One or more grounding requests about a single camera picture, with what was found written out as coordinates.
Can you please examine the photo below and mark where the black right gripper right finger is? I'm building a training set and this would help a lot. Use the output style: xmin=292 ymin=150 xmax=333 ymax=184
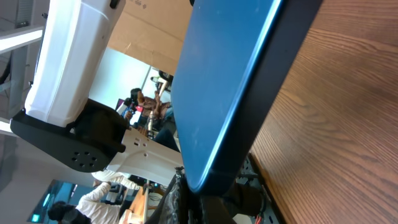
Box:
xmin=200 ymin=196 xmax=236 ymax=224

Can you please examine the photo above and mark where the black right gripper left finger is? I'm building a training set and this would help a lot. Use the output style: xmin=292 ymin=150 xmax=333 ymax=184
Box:
xmin=145 ymin=167 xmax=189 ymax=224

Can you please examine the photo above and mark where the blue smartphone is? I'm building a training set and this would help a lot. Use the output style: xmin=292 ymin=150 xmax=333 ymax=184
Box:
xmin=172 ymin=0 xmax=322 ymax=195

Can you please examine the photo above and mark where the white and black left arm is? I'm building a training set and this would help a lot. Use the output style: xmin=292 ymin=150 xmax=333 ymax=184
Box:
xmin=11 ymin=0 xmax=183 ymax=185

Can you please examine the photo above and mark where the person in background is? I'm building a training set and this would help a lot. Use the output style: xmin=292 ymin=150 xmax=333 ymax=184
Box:
xmin=47 ymin=170 xmax=140 ymax=224
xmin=131 ymin=88 xmax=177 ymax=134

